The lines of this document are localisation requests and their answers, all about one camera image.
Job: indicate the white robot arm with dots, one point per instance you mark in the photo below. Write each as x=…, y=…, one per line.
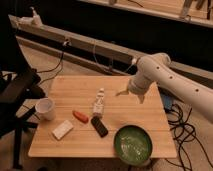
x=155, y=68

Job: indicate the white cup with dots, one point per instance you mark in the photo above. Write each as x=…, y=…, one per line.
x=45, y=107

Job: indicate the grey metal rail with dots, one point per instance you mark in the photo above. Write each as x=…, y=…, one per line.
x=108, y=50

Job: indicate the black chair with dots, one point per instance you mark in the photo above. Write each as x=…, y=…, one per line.
x=18, y=82

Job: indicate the white rectangular sponge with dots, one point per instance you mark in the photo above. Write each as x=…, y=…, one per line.
x=61, y=130

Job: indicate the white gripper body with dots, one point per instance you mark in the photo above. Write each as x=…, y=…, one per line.
x=138, y=86

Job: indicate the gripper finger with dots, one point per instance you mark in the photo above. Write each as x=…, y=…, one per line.
x=123, y=92
x=141, y=98

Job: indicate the green ceramic bowl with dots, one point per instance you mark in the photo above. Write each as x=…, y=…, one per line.
x=133, y=145

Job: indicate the white object on rail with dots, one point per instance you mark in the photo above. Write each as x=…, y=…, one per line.
x=35, y=19

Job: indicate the black rectangular block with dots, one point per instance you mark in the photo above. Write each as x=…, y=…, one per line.
x=99, y=126

